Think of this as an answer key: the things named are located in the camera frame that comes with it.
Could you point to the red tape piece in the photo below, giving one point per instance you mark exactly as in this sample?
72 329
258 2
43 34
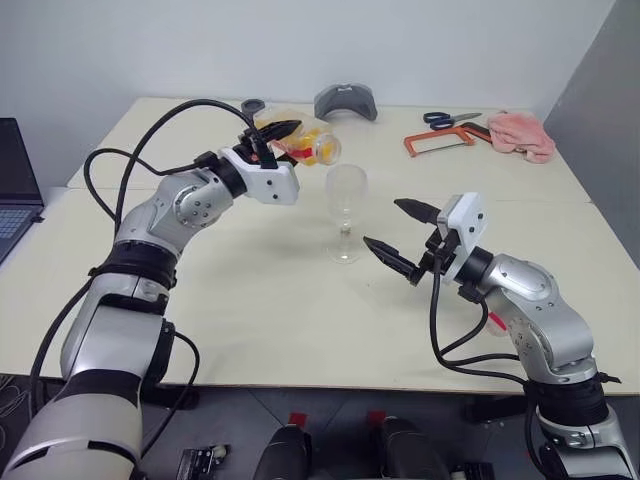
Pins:
376 416
298 418

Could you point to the white cap with red stripe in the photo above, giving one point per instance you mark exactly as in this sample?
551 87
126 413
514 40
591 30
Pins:
496 325

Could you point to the pink cloth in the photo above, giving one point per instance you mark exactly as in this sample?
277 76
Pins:
520 132

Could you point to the dark laptop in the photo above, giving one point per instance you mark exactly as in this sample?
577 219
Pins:
17 175

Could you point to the dark rounded shape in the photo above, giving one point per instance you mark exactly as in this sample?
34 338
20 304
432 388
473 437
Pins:
285 452
407 450

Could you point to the black caster bracket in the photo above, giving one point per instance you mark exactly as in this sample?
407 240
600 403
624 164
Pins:
472 472
202 462

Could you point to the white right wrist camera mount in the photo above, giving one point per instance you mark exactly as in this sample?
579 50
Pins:
470 220

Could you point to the clear wine glass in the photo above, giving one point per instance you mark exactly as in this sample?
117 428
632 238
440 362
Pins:
345 190

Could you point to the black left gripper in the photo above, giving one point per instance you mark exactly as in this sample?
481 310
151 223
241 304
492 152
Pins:
250 147

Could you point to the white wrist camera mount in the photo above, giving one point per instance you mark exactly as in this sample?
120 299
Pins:
270 182
470 220

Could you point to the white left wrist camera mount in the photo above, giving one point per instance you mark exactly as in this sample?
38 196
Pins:
270 182

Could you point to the orange hacksaw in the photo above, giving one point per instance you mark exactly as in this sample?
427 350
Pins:
410 147

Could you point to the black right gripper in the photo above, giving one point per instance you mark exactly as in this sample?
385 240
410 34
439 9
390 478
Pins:
440 248

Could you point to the clear bottle with orange drink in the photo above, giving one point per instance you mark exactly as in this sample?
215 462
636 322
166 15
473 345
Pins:
327 148

